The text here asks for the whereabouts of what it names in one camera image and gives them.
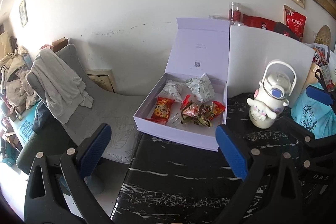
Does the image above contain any red snack packet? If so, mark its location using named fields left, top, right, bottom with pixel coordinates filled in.
left=151, top=97, right=175, bottom=125

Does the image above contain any blue plastic bag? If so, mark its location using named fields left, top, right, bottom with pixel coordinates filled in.
left=291, top=83, right=335, bottom=139

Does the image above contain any cream cartoon water bottle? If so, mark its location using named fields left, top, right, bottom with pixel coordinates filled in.
left=247, top=60, right=297, bottom=129

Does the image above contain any gray lounge chair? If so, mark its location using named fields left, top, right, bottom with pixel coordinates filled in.
left=25, top=43, right=146, bottom=164

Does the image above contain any gray sweatshirt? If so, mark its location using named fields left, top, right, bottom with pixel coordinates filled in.
left=26, top=49, right=94, bottom=124

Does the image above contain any red goji berry bag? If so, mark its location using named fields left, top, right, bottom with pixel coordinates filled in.
left=283, top=5, right=306, bottom=41

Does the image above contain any white board panel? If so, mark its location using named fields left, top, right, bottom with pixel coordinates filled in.
left=227, top=26, right=314, bottom=107

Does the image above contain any small red packet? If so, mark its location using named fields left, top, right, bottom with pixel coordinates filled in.
left=207, top=101, right=226, bottom=121

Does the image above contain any brown snack packet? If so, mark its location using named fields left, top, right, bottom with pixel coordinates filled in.
left=181, top=102, right=212, bottom=127

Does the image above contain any clear plastic clip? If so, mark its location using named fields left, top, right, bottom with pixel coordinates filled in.
left=167, top=113, right=181, bottom=125

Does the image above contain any pile of clothes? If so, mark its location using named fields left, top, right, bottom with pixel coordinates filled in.
left=1, top=46, right=40, bottom=120

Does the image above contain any cardboard box behind chair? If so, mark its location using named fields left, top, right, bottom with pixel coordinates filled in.
left=51, top=37, right=68, bottom=52

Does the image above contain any white bread-print packet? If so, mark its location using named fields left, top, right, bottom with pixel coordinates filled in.
left=158, top=80, right=186, bottom=103

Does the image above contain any clear jar red label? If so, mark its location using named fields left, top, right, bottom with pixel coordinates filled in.
left=228, top=2, right=242, bottom=22

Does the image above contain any green bread-print packet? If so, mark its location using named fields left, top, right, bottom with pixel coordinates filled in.
left=185, top=73, right=215, bottom=103

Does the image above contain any lavender gift box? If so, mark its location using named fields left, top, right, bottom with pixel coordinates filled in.
left=134, top=18, right=230, bottom=151

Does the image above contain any wall vent panel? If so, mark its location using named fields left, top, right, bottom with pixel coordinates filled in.
left=85, top=69, right=117, bottom=93

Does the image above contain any framed wall picture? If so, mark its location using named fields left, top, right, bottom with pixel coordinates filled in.
left=19, top=0, right=28, bottom=27

